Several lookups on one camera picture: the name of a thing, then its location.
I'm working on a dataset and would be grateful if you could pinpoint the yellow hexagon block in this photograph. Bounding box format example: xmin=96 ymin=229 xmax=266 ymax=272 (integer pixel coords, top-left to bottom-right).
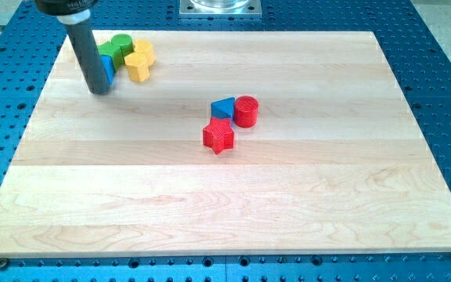
xmin=124 ymin=52 xmax=150 ymax=82

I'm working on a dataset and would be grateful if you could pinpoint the green star block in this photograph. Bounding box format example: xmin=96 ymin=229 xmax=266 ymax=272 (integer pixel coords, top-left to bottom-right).
xmin=97 ymin=42 xmax=124 ymax=71

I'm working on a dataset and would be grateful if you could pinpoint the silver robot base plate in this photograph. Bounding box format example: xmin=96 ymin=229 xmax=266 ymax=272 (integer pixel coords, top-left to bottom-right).
xmin=179 ymin=0 xmax=262 ymax=16

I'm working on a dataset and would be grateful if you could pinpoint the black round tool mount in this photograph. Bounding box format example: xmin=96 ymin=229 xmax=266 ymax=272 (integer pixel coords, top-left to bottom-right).
xmin=34 ymin=0 xmax=98 ymax=16

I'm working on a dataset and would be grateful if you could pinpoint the left board clamp screw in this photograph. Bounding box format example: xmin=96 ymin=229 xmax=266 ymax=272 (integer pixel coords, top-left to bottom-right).
xmin=0 ymin=258 xmax=9 ymax=270

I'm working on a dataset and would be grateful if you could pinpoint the green cylinder block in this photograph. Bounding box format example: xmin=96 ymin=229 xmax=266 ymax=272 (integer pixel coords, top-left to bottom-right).
xmin=110 ymin=34 xmax=134 ymax=56

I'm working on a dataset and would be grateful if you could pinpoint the yellow heart block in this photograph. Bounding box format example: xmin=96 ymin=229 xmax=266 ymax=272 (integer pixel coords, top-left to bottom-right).
xmin=133 ymin=39 xmax=156 ymax=67

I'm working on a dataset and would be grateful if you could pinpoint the light wooden board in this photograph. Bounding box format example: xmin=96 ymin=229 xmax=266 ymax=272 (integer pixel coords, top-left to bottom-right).
xmin=0 ymin=31 xmax=451 ymax=258

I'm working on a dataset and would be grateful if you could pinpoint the blue triangle block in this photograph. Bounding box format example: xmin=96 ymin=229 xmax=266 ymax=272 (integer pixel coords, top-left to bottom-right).
xmin=211 ymin=97 xmax=236 ymax=120

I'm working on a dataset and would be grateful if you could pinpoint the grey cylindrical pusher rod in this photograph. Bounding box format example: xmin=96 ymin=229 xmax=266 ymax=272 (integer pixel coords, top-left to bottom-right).
xmin=57 ymin=9 xmax=110 ymax=95

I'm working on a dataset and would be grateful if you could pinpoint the blue block behind rod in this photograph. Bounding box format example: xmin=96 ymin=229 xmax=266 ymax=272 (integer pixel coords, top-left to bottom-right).
xmin=100 ymin=56 xmax=115 ymax=85

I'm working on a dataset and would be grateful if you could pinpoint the red cylinder block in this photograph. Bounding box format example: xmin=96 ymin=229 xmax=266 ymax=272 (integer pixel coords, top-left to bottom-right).
xmin=233 ymin=96 xmax=259 ymax=128

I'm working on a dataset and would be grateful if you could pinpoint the red star block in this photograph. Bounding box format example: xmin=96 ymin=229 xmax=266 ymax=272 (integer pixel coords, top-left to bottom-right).
xmin=202 ymin=117 xmax=235 ymax=154

